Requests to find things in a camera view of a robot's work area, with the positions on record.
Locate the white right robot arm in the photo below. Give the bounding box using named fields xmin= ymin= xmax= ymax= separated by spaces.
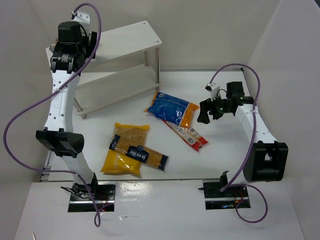
xmin=197 ymin=81 xmax=289 ymax=191

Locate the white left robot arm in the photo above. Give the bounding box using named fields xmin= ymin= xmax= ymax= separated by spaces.
xmin=35 ymin=21 xmax=98 ymax=197

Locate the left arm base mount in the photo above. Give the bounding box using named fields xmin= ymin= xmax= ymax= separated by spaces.
xmin=61 ymin=181 xmax=116 ymax=213

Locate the yellow fusilli pasta bag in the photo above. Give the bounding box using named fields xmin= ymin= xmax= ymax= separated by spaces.
xmin=100 ymin=122 xmax=150 ymax=177

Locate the white two-tier shelf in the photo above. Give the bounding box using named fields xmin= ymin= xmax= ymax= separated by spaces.
xmin=45 ymin=21 xmax=163 ymax=119

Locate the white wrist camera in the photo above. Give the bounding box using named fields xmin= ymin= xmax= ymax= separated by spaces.
xmin=205 ymin=83 xmax=220 ymax=101
xmin=71 ymin=11 xmax=91 ymax=25

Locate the spaghetti bag with navy ends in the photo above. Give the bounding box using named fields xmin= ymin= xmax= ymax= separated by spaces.
xmin=109 ymin=134 xmax=169 ymax=171

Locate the fusilli bag with dark label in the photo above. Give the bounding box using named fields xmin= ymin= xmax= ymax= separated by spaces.
xmin=49 ymin=38 xmax=59 ymax=53

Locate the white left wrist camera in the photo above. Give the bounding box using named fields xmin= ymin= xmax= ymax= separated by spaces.
xmin=71 ymin=11 xmax=91 ymax=25

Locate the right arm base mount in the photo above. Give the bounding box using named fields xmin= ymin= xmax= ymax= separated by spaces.
xmin=198 ymin=180 xmax=251 ymax=210

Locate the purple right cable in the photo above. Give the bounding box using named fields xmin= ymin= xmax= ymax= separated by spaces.
xmin=209 ymin=62 xmax=268 ymax=223

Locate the blue and orange pasta bag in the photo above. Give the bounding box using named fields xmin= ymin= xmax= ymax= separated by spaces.
xmin=144 ymin=91 xmax=200 ymax=128

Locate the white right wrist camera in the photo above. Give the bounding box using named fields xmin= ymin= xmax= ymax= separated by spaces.
xmin=205 ymin=83 xmax=220 ymax=101

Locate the red spaghetti packet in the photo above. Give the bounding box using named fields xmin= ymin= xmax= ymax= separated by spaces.
xmin=163 ymin=120 xmax=209 ymax=152

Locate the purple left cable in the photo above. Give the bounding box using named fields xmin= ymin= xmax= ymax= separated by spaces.
xmin=2 ymin=2 xmax=103 ymax=228

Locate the purple cable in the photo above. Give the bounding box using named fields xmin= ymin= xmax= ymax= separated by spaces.
xmin=2 ymin=2 xmax=103 ymax=228
xmin=209 ymin=62 xmax=268 ymax=223

